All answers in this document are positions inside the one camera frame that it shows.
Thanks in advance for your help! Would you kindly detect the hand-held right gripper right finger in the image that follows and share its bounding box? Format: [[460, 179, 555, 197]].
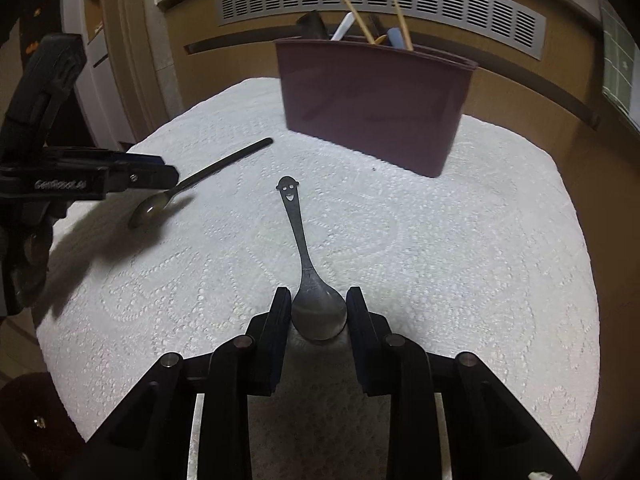
[[345, 286, 581, 480]]

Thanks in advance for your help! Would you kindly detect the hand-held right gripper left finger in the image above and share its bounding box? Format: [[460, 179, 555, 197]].
[[65, 286, 293, 480]]

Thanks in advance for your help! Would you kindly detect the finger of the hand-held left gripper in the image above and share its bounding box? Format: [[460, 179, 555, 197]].
[[44, 146, 167, 167], [106, 164, 179, 195]]

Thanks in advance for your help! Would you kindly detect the smiley-face metal spoon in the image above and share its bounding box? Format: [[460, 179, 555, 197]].
[[276, 176, 348, 342]]

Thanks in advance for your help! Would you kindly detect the black-handled metal spoon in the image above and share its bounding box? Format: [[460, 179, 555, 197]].
[[127, 137, 274, 231]]

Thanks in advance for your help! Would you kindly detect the purple plastic container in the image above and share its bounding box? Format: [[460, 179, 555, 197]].
[[274, 35, 478, 179]]

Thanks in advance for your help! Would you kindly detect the white-handled utensil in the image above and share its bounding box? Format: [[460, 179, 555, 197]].
[[330, 12, 357, 42]]

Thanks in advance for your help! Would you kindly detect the wooden chopstick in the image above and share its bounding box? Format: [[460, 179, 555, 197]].
[[341, 0, 376, 45], [392, 0, 415, 52]]

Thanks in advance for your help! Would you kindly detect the white lace tablecloth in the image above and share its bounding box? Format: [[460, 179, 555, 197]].
[[32, 77, 601, 480]]

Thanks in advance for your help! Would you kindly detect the wooden cabinet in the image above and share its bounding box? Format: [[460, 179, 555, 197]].
[[75, 0, 640, 196]]

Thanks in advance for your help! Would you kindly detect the grey vent grille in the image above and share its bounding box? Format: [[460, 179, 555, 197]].
[[217, 0, 547, 61]]

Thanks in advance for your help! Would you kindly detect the green checked cloth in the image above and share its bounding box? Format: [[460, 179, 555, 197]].
[[599, 2, 640, 133]]

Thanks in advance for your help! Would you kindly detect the black utensil handle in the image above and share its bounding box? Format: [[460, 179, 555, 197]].
[[295, 10, 332, 41]]

